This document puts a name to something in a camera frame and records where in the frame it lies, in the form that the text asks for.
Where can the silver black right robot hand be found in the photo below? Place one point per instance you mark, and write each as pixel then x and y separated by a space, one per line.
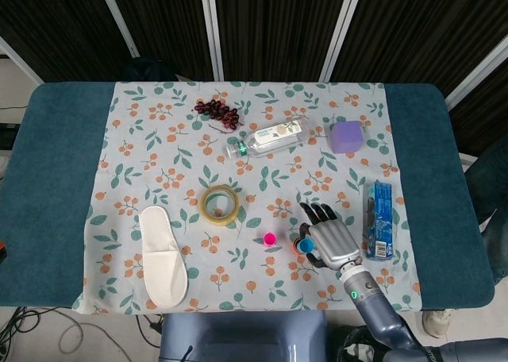
pixel 333 239

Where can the light blue plastic cup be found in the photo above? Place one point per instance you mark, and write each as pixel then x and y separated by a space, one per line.
pixel 306 245

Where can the pink plastic cup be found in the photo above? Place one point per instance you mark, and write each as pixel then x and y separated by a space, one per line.
pixel 269 239

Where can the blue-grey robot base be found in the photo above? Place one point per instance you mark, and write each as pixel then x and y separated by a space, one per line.
pixel 238 334

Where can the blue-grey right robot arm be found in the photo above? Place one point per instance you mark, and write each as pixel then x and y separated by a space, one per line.
pixel 377 310

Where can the orange plastic cup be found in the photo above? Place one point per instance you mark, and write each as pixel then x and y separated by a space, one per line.
pixel 295 249

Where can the blue cookie package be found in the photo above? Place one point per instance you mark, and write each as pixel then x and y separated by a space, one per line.
pixel 383 219

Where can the purple foam cube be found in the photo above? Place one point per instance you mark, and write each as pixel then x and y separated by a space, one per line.
pixel 345 137

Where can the yellow packing tape roll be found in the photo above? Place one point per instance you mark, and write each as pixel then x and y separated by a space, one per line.
pixel 220 220

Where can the clear plastic water bottle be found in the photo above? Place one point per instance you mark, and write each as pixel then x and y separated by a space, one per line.
pixel 274 137

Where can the white sneaker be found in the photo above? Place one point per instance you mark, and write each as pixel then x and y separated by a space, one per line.
pixel 436 322

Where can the white metal rack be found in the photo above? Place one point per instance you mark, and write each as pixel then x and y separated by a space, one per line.
pixel 467 159

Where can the person leg in jeans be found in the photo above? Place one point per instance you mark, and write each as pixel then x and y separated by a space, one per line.
pixel 492 187

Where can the white cloth slipper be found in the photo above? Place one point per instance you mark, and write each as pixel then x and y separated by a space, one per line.
pixel 162 266

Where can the dark red grape bunch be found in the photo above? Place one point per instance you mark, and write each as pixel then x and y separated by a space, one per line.
pixel 216 110

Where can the floral printed tablecloth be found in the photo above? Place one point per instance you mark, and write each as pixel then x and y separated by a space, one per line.
pixel 158 159

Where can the teal table cover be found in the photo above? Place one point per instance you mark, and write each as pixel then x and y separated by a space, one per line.
pixel 51 179

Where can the white screen frame post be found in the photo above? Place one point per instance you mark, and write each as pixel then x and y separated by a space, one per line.
pixel 117 18
pixel 476 74
pixel 212 28
pixel 20 60
pixel 340 32

